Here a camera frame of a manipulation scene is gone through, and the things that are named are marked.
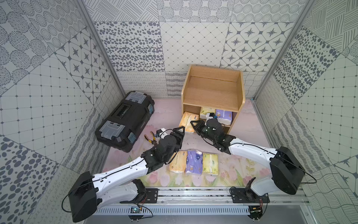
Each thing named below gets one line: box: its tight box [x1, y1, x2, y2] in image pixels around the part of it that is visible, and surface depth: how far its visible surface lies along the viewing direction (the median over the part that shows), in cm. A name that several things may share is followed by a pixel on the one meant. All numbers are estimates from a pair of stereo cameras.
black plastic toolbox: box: [94, 91, 155, 153], surface depth 89 cm
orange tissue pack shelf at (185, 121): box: [179, 111, 200, 133], surface depth 83 cm
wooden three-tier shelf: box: [181, 64, 246, 134], surface depth 83 cm
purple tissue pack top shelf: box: [185, 149, 203, 175], surface depth 84 cm
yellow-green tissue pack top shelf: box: [202, 152, 219, 176], surface depth 82 cm
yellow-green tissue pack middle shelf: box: [199, 106, 216, 115], surface depth 85 cm
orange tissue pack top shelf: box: [169, 150, 188, 173], surface depth 82 cm
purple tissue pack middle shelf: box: [215, 109, 233, 126], surface depth 83 cm
